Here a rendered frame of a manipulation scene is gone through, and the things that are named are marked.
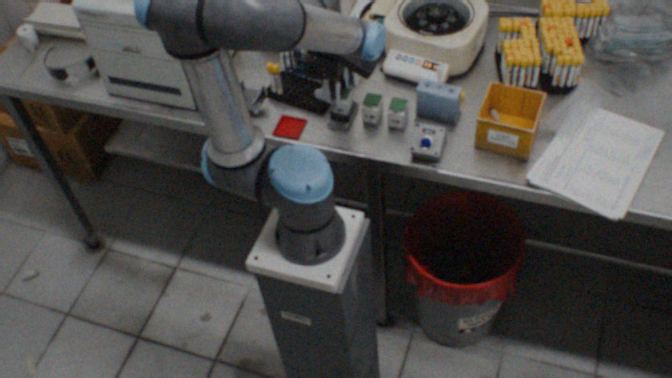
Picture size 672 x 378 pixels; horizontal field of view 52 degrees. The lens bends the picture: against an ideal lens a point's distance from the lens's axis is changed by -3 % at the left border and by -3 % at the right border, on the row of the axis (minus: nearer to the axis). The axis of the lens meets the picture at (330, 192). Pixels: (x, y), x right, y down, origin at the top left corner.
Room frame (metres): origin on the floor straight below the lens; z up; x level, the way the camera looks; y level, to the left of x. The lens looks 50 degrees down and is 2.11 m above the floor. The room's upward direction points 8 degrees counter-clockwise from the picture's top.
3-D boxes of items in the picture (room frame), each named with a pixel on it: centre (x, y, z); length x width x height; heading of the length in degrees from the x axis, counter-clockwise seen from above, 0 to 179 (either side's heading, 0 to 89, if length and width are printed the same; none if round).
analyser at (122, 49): (1.53, 0.37, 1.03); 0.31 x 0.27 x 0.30; 65
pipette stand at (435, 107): (1.22, -0.29, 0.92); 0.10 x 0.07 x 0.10; 60
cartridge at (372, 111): (1.24, -0.13, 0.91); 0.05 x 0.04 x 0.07; 155
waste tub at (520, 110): (1.13, -0.44, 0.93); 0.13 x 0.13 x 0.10; 61
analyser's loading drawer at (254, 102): (1.37, 0.24, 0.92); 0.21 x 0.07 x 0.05; 65
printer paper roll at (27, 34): (1.75, 0.83, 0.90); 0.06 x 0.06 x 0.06; 65
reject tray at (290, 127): (1.25, 0.08, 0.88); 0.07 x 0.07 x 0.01; 65
